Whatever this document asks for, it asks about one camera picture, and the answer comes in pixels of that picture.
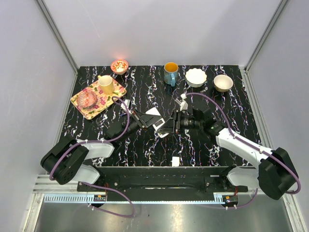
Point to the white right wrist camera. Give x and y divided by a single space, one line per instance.
182 102

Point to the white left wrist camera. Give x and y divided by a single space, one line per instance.
125 105

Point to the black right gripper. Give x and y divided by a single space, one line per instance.
173 125

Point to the pink patterned glass bowl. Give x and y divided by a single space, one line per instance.
86 99

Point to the yellow cup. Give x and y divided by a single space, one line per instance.
106 84

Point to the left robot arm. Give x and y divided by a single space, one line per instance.
65 161

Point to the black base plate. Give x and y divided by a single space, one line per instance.
204 179

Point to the white battery cover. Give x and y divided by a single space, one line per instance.
175 162

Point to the blue butterfly mug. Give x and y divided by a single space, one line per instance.
171 73

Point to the white remote control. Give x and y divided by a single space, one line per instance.
159 123

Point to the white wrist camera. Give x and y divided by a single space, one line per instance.
182 102
125 105

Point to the white scalloped bowl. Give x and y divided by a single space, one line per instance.
195 77

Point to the beige bowl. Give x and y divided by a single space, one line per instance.
223 83

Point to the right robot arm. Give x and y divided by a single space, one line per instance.
272 171

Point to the red patterned small bowl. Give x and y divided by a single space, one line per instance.
119 66

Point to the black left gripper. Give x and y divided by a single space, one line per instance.
145 120

